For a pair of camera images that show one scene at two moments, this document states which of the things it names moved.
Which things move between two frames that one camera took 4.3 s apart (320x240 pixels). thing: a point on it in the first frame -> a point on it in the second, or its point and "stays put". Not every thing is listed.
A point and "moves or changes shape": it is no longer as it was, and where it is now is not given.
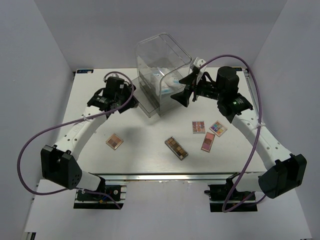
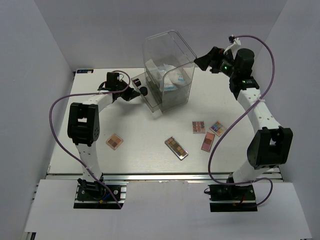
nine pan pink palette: x=198 y=127 stays put
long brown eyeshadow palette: x=176 y=148 stays put
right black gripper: x=183 y=97 -> x=218 y=54
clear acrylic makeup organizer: x=161 y=63 moves or changes shape
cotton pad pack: x=169 y=85 moves or changes shape
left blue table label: x=85 y=71 stays put
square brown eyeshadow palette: x=114 y=141 stays put
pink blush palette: x=208 y=142 stays put
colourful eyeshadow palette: x=218 y=128 stays put
